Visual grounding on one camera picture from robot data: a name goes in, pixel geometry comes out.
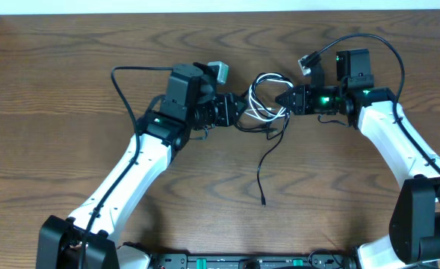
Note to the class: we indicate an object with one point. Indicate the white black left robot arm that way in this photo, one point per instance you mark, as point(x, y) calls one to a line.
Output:
point(88, 238)

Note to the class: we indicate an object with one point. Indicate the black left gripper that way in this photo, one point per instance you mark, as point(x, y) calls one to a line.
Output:
point(225, 110)

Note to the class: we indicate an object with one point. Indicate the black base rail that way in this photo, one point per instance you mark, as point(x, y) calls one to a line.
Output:
point(317, 259)

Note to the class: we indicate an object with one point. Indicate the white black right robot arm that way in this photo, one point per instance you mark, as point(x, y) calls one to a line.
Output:
point(414, 229)

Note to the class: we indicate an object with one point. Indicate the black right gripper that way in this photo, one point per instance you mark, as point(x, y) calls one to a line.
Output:
point(302, 106)

